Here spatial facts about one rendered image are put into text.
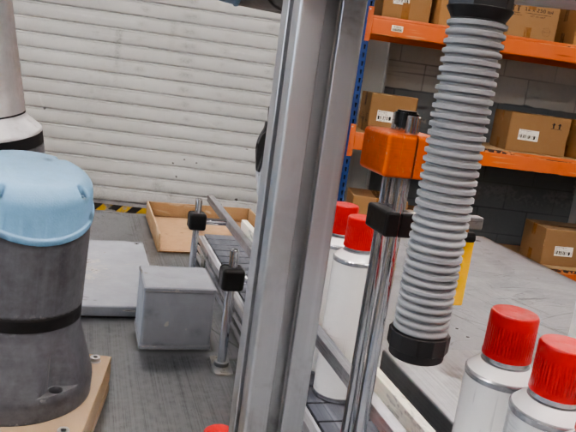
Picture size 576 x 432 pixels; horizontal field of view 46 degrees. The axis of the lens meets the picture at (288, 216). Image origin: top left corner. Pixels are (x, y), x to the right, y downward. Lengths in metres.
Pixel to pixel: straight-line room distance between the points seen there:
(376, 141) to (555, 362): 0.18
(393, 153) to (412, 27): 3.82
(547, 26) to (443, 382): 3.92
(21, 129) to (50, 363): 0.25
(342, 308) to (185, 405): 0.23
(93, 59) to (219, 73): 0.86
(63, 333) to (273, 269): 0.29
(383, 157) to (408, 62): 4.67
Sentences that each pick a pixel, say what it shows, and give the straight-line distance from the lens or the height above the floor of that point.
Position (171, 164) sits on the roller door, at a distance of 4.91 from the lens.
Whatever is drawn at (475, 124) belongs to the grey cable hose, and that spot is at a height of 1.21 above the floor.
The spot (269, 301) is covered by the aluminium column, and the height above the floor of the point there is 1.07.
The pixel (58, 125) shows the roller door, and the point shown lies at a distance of 4.99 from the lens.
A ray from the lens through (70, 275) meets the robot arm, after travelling 0.67.
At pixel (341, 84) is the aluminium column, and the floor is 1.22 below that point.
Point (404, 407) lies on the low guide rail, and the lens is 0.71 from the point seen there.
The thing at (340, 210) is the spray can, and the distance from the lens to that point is 0.76.
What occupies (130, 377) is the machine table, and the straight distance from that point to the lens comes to 0.88.
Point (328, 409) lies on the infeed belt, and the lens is 0.75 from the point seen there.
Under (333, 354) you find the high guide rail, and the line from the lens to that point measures 0.67.
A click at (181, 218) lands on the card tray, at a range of 1.69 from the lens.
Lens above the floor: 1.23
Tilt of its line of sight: 12 degrees down
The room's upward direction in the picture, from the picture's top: 8 degrees clockwise
